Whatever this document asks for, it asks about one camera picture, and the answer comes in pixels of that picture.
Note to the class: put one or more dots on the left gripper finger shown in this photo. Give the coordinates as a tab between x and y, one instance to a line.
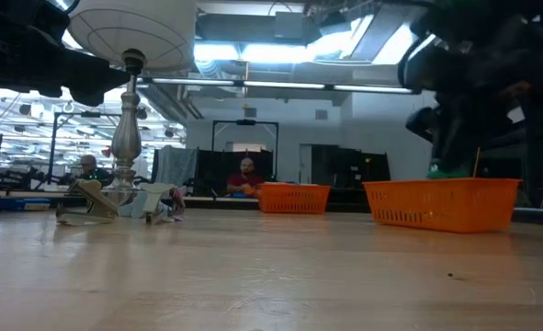
87	78

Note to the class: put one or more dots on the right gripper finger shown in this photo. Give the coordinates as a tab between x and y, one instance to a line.
471	128
445	128

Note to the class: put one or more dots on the orange plastic basket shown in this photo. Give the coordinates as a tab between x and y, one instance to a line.
491	207
294	187

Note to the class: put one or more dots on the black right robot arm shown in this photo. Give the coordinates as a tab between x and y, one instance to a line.
528	27

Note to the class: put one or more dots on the purple staple remover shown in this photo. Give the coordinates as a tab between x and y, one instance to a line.
178	202

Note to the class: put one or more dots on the silver lamp with white shade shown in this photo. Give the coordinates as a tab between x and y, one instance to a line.
126	138

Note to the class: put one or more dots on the person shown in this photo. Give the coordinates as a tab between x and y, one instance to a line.
88	162
245	180

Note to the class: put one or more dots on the black cabinet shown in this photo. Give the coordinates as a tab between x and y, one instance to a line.
344	165

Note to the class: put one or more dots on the grey cloth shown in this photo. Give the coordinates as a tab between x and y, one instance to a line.
177	165

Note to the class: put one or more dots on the blue box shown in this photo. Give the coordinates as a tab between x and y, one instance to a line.
18	203

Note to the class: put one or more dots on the black partition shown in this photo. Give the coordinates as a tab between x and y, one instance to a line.
211	170

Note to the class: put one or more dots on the long hanging light bar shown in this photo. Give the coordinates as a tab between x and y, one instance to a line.
280	85

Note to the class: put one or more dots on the black camera rig frame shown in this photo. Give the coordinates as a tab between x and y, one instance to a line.
52	147
245	122

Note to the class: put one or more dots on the black aluminium table frame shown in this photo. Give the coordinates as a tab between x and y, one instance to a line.
349	208

